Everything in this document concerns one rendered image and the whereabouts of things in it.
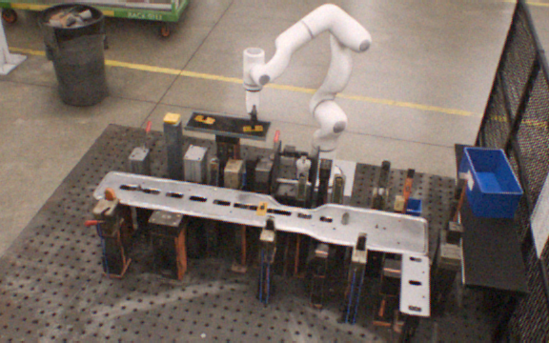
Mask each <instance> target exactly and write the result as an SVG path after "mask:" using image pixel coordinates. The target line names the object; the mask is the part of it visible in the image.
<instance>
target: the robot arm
mask: <svg viewBox="0 0 549 343"><path fill-rule="evenodd" d="M325 30H328V31H329V32H330V33H331V35H330V39H331V49H332V60H331V65H330V68H329V71H328V74H327V77H326V80H325V81H324V83H323V85H322V86H321V87H320V88H319V89H318V90H317V91H316V92H315V94H314V95H313V96H312V98H311V100H310V103H309V111H310V114H311V115H312V117H313V118H314V119H315V120H316V122H317V123H318V124H319V125H320V127H321V129H319V130H317V131H316V132H315V133H314V135H313V142H312V154H315V150H316V146H320V155H319V159H321V158H323V159H330V160H334V162H333V168H332V174H331V179H330V184H329V186H332V185H333V181H334V176H335V173H336V172H337V173H341V171H340V169H338V168H337V167H336V151H337V141H338V137H339V136H340V135H341V134H342V133H343V132H345V130H346V128H347V117H346V115H345V113H344V112H343V111H342V108H341V107H340V106H339V105H338V104H337V103H336V102H335V98H336V94H337V93H338V92H341V91H342V90H343V89H344V88H345V87H346V85H347V83H348V81H349V78H350V75H351V72H352V68H353V59H352V54H351V50H352V51H354V52H365V51H366V50H367V49H369V48H370V46H371V43H372V38H371V35H370V33H369V32H368V31H366V30H365V29H364V28H363V27H362V26H361V25H360V24H358V23H357V21H356V20H355V19H353V18H352V17H351V16H350V15H348V14H347V13H346V12H345V11H343V10H342V9H340V8H338V7H336V6H334V5H325V6H322V7H320V8H318V9H317V10H314V11H312V12H311V13H309V14H308V15H307V16H305V17H304V18H302V19H301V20H299V21H298V22H297V23H295V24H294V25H293V26H291V27H290V28H288V29H287V30H285V31H284V32H283V33H281V34H280V35H279V36H278V37H277V38H276V39H275V41H274V45H275V48H276V52H275V54H274V57H273V58H272V59H271V60H270V61H269V62H268V63H267V64H266V65H265V51H264V50H262V49H259V48H249V49H246V50H244V88H245V89H246V90H247V96H246V105H247V111H248V113H249V114H250V115H251V126H258V117H257V113H258V112H259V100H260V91H261V90H262V89H263V88H264V86H266V85H268V84H269V83H271V82H272V81H274V80H275V79H276V78H277V77H278V76H279V75H280V74H282V73H283V72H284V71H285V70H286V68H287V67H288V64H289V61H290V57H291V55H292V53H293V52H295V51H296V50H298V49H299V48H301V47H302V46H304V45H305V44H307V43H308V42H309V41H311V40H312V39H314V38H315V37H317V36H318V35H319V34H321V33H322V32H324V31H325Z"/></svg>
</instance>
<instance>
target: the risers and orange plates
mask: <svg viewBox="0 0 549 343"><path fill-rule="evenodd" d="M184 217H185V227H184V235H185V247H186V257H190V258H195V259H196V258H197V256H198V254H199V251H200V249H201V247H202V245H203V242H202V234H201V225H200V217H196V216H191V215H186V214H184ZM288 238H289V239H288ZM291 239H292V234H291V233H290V235H289V237H288V232H284V231H279V233H278V236H277V239H276V243H275V247H276V250H275V253H274V274H276V275H281V276H283V275H285V272H286V269H287V265H288V261H289V257H290V250H291Z"/></svg>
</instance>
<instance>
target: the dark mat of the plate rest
mask: <svg viewBox="0 0 549 343"><path fill-rule="evenodd" d="M197 115H201V116H206V117H208V118H212V119H214V121H213V122H212V124H208V123H204V122H201V121H197V120H194V119H195V118H196V117H197ZM258 126H262V127H263V131H244V129H243V127H251V120H247V119H240V118H233V117H227V116H220V115H213V114H207V113H199V112H193V115H192V117H191V119H190V120H189V122H188V124H187V126H186V127H193V128H199V129H205V130H212V131H224V132H231V133H238V134H245V135H251V136H258V137H265V135H266V133H267V130H268V128H269V126H270V123H267V122H261V121H258Z"/></svg>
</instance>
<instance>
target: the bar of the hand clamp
mask: <svg viewBox="0 0 549 343"><path fill-rule="evenodd" d="M391 164H392V160H387V159H382V163H381V168H380V173H379V178H378V184H377V189H376V198H377V197H378V192H379V188H382V189H384V192H383V198H382V199H385V194H386V189H387V184H388V178H389V173H390V168H391Z"/></svg>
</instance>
